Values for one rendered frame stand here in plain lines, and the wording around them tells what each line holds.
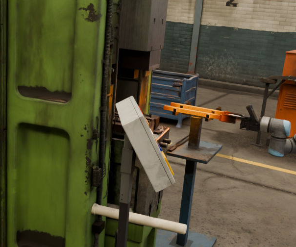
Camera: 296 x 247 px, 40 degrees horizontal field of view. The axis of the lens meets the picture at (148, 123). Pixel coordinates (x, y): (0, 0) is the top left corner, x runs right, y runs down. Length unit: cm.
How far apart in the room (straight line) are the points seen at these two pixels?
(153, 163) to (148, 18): 76
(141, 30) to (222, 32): 806
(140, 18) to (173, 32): 848
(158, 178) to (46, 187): 76
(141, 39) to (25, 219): 106
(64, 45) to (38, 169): 61
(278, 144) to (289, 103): 309
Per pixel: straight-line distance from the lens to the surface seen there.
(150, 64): 198
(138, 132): 137
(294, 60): 552
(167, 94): 596
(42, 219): 213
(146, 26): 191
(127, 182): 160
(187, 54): 1023
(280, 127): 247
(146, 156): 140
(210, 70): 1005
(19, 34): 191
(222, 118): 245
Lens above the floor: 152
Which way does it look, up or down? 15 degrees down
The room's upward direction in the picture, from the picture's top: 5 degrees clockwise
